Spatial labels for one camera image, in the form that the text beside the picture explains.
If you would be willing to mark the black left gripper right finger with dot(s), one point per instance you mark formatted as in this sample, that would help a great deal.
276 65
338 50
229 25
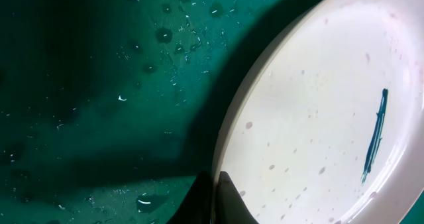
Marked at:
229 206

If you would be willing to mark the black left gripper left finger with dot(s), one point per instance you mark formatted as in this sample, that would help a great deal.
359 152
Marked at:
196 206

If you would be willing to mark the pink plastic plate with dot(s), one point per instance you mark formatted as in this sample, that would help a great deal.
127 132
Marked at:
327 126

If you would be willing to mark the teal plastic tray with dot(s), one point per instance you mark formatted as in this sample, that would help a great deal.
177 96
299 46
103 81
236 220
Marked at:
111 108

